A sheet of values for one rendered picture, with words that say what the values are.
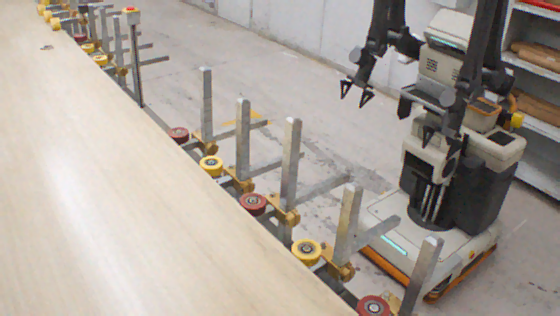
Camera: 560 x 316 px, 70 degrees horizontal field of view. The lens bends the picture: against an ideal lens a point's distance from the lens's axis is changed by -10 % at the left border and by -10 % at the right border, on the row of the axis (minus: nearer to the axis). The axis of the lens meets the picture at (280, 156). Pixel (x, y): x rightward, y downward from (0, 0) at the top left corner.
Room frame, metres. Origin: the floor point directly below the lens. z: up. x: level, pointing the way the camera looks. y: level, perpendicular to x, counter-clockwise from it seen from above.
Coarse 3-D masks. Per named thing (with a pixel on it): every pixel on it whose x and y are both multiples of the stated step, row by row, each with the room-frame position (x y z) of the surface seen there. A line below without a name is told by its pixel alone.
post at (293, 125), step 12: (288, 120) 1.07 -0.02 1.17; (300, 120) 1.08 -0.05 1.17; (288, 132) 1.07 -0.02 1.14; (300, 132) 1.08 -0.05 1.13; (288, 144) 1.06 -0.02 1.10; (288, 156) 1.06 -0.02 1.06; (288, 168) 1.06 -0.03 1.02; (288, 180) 1.06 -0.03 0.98; (288, 192) 1.06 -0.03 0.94; (288, 204) 1.06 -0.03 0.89; (288, 228) 1.07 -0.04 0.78; (288, 240) 1.07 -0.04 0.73
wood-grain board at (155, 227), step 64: (0, 0) 3.61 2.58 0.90; (0, 64) 2.08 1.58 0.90; (64, 64) 2.10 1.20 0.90; (0, 128) 1.39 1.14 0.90; (64, 128) 1.42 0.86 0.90; (128, 128) 1.45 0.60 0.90; (0, 192) 0.99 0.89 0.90; (64, 192) 1.02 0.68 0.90; (128, 192) 1.05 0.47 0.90; (192, 192) 1.07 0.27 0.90; (0, 256) 0.73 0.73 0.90; (64, 256) 0.75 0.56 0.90; (128, 256) 0.78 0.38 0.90; (192, 256) 0.80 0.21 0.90; (256, 256) 0.82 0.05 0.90
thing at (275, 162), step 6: (300, 150) 1.50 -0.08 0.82; (282, 156) 1.44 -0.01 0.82; (300, 156) 1.48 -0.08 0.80; (264, 162) 1.39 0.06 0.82; (270, 162) 1.40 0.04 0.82; (276, 162) 1.40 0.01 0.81; (252, 168) 1.35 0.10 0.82; (258, 168) 1.35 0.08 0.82; (264, 168) 1.37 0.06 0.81; (270, 168) 1.38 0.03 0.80; (252, 174) 1.33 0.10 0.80; (258, 174) 1.35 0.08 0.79; (216, 180) 1.26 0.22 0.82; (222, 180) 1.26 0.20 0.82; (228, 180) 1.27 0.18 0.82; (222, 186) 1.25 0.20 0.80; (228, 186) 1.26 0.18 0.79
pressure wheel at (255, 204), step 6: (246, 198) 1.06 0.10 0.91; (252, 198) 1.05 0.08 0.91; (258, 198) 1.06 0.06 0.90; (264, 198) 1.06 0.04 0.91; (240, 204) 1.04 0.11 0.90; (246, 204) 1.02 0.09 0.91; (252, 204) 1.03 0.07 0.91; (258, 204) 1.03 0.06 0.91; (264, 204) 1.03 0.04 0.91; (246, 210) 1.01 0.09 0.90; (252, 210) 1.01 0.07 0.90; (258, 210) 1.01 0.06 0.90; (264, 210) 1.03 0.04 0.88
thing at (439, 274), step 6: (450, 258) 0.91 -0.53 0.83; (456, 258) 0.91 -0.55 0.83; (462, 258) 0.91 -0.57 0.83; (444, 264) 0.89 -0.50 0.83; (450, 264) 0.89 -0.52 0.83; (456, 264) 0.89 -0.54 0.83; (438, 270) 0.86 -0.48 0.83; (444, 270) 0.86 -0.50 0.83; (450, 270) 0.87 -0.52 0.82; (432, 276) 0.84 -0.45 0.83; (438, 276) 0.84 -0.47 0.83; (444, 276) 0.85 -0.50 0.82; (432, 282) 0.82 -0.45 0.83; (438, 282) 0.83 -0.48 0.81; (426, 288) 0.79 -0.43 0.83; (432, 288) 0.82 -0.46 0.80
